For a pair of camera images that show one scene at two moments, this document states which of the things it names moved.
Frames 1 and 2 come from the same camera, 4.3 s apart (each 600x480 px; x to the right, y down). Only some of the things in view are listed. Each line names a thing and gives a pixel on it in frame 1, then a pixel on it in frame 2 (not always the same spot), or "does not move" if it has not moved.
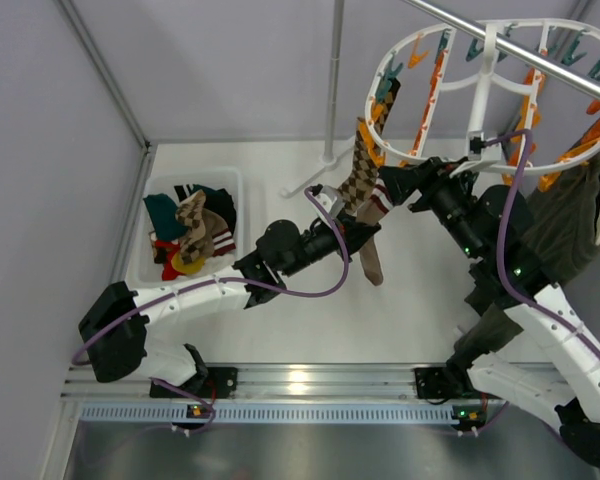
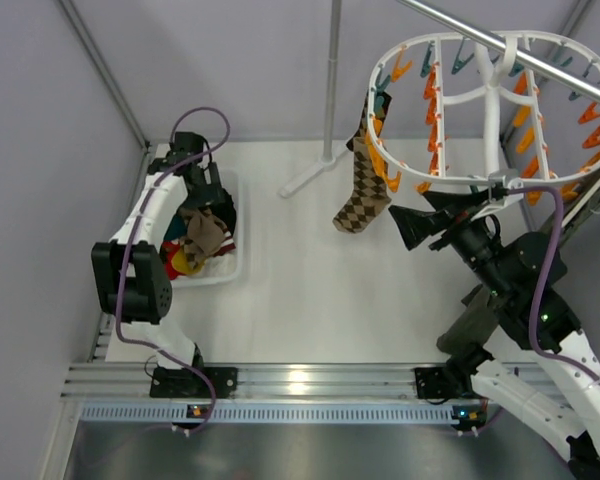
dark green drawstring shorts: [561, 214] to [418, 226]
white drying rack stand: [329, 161] does not move
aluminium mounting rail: [259, 384] does not move
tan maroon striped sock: [368, 212] to [207, 232]
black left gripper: [344, 235] to [219, 201]
